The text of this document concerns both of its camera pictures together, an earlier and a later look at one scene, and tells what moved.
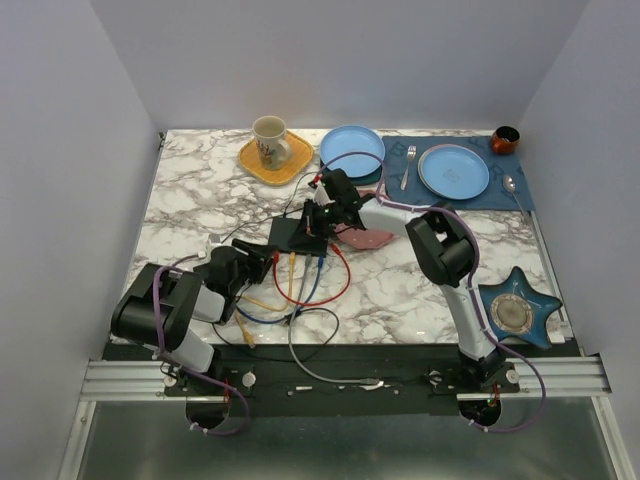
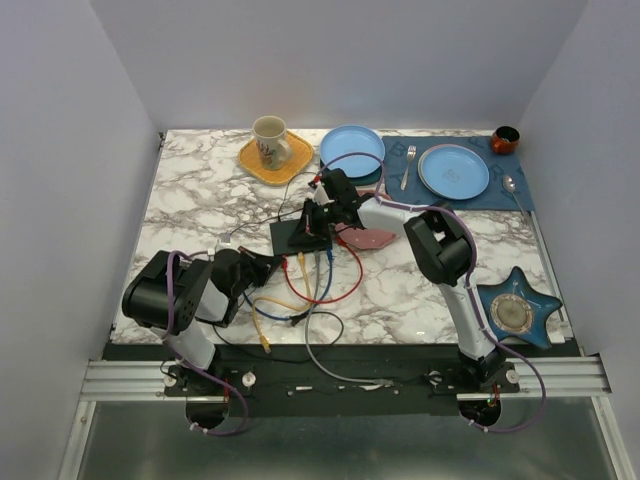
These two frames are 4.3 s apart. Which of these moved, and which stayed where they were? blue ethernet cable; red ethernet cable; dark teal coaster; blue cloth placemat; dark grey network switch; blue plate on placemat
Moved: blue ethernet cable; red ethernet cable
Stayed: blue cloth placemat; dark grey network switch; blue plate on placemat; dark teal coaster
